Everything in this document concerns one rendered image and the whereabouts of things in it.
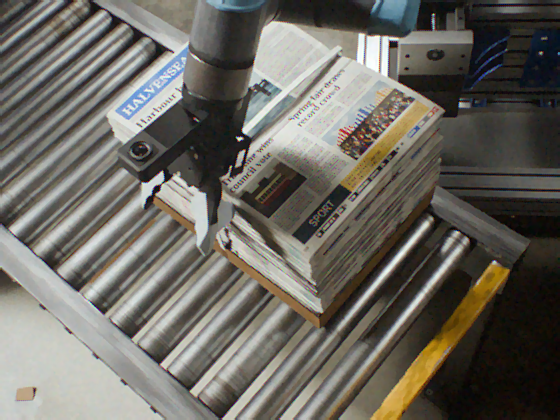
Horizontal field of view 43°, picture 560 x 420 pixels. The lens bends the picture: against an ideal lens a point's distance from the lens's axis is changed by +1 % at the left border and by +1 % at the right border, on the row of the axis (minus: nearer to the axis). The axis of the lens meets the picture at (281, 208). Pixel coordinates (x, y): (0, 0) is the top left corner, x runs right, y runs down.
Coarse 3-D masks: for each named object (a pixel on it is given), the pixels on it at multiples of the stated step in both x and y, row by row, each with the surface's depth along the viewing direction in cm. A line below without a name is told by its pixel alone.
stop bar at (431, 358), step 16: (496, 272) 103; (480, 288) 102; (496, 288) 102; (464, 304) 101; (480, 304) 101; (448, 320) 100; (464, 320) 100; (448, 336) 99; (432, 352) 98; (448, 352) 98; (416, 368) 97; (432, 368) 97; (400, 384) 97; (416, 384) 96; (384, 400) 96; (400, 400) 95; (384, 416) 95; (400, 416) 95
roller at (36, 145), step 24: (144, 48) 137; (120, 72) 135; (72, 96) 133; (96, 96) 133; (48, 120) 130; (72, 120) 131; (24, 144) 128; (48, 144) 129; (0, 168) 125; (24, 168) 127; (0, 192) 126
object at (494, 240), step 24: (96, 0) 145; (120, 0) 144; (144, 24) 140; (168, 24) 139; (168, 48) 136; (456, 216) 111; (480, 216) 111; (432, 240) 118; (480, 240) 108; (504, 240) 108; (528, 240) 108; (480, 264) 113; (504, 264) 108; (504, 288) 114
